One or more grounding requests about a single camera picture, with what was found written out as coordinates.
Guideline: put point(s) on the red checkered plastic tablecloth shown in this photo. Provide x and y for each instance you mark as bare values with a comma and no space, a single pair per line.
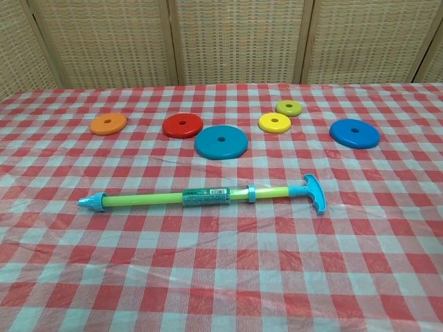
221,263

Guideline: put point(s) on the green and blue water pump toy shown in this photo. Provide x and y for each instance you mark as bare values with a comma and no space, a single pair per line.
155,200

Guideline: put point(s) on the woven wooden screen panel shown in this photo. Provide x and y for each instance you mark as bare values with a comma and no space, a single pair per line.
363,41
17,52
434,65
239,41
104,41

